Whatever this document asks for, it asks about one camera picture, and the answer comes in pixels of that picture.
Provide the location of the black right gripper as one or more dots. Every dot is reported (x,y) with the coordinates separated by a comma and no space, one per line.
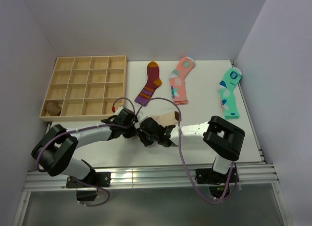
(141,135)

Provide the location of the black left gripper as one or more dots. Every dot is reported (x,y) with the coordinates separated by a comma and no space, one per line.
(131,133)

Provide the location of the cream brown striped sock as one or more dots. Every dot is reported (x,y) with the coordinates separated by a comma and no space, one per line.
(167,119)

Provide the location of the tan brown ribbed sock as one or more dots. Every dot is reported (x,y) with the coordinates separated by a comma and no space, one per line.
(53,109)

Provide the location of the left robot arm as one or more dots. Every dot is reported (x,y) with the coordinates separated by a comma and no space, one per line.
(54,152)

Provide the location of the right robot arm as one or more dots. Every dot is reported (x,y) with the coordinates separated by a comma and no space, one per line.
(225,138)

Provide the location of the maroon purple striped sock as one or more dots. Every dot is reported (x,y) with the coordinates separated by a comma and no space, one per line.
(153,82)

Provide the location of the wooden compartment tray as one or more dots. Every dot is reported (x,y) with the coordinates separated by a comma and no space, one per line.
(86,87)

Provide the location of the pink patterned sock pair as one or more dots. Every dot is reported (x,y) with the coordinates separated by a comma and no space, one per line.
(177,80)

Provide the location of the mint green patterned sock pair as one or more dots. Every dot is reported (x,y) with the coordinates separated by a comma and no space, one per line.
(226,92)

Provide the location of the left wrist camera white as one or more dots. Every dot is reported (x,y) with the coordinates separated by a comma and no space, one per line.
(116,110)

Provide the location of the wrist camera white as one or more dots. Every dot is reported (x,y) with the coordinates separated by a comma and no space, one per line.
(141,117)
(116,110)

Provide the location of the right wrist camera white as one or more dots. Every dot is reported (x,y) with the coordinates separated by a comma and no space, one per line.
(141,117)

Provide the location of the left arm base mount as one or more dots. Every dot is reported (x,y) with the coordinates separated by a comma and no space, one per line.
(88,189)

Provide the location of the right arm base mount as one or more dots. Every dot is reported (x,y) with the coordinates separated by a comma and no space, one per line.
(208,176)

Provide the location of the aluminium rail frame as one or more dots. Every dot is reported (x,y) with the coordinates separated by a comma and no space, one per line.
(149,186)

